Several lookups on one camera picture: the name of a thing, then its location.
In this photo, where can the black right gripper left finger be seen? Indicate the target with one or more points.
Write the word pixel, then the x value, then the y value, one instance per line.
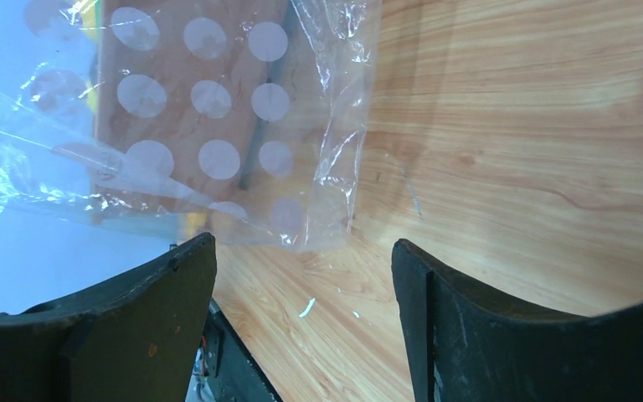
pixel 132 337

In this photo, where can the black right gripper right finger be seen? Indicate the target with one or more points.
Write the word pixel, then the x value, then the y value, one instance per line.
pixel 468 341

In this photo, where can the clear zip top bag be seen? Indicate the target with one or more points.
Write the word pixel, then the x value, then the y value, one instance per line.
pixel 244 119

